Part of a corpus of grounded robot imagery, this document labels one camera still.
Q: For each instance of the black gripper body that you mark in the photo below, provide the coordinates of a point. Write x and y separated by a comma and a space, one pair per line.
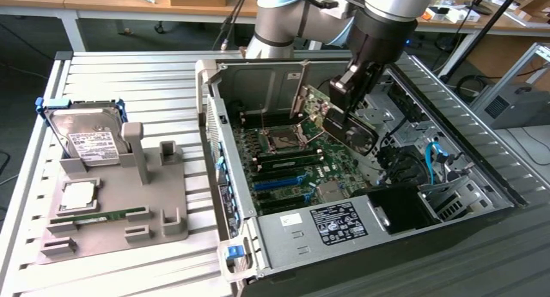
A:
380, 39

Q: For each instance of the graphics card with metal bracket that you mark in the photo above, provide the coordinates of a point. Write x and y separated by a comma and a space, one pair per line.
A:
361, 139

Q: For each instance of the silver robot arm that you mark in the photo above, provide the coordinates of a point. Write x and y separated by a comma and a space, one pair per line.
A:
283, 20

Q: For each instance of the metal socket cover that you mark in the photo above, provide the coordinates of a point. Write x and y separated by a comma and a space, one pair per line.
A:
310, 129

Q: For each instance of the grey metal drive cage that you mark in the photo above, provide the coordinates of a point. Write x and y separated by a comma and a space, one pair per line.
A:
408, 116

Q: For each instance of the CPU socket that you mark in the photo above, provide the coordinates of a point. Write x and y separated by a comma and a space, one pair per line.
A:
281, 139

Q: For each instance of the open black PC case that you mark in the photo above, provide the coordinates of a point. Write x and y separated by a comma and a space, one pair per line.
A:
258, 84

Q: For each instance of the thin metal locking lever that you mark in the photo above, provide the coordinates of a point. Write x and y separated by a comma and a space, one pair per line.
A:
262, 120

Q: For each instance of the green motherboard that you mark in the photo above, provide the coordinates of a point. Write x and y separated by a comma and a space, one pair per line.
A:
340, 168

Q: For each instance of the black installed RAM stick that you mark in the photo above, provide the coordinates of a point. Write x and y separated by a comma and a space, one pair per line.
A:
293, 164

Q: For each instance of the wooden desk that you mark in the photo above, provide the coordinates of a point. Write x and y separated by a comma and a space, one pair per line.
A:
494, 23
86, 0

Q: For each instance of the black stand pole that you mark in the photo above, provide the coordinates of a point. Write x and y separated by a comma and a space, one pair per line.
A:
496, 20

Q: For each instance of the silver chipset heatsink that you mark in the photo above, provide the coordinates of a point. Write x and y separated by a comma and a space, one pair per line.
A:
332, 193

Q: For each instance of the blue expansion slot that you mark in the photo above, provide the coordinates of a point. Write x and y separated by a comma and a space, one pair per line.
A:
277, 183

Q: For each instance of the grey equipment box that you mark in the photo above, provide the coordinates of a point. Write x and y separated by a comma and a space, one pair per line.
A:
516, 107

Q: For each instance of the grey metal disk bay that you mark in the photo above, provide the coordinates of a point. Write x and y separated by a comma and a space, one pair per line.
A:
452, 206

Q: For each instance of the grey power supply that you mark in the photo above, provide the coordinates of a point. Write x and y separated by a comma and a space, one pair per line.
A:
297, 242

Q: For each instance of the blue case latch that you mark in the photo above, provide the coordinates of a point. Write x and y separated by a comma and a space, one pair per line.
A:
234, 252

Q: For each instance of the silver hard disk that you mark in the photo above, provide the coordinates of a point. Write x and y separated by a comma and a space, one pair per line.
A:
90, 139

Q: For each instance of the grey plastic parts rack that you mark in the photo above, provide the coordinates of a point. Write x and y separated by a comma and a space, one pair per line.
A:
111, 194

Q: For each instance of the blue disk caddy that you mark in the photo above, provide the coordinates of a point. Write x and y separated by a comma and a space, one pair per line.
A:
57, 103

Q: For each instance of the green RAM stick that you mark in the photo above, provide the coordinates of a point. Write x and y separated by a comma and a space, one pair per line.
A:
103, 217

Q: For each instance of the silver CPU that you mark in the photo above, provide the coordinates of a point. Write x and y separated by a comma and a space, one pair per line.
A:
78, 197

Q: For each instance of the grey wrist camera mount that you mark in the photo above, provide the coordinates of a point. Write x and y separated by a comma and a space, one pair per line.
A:
344, 4

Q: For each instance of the aluminium profile frame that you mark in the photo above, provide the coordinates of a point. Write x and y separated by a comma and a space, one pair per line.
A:
522, 63

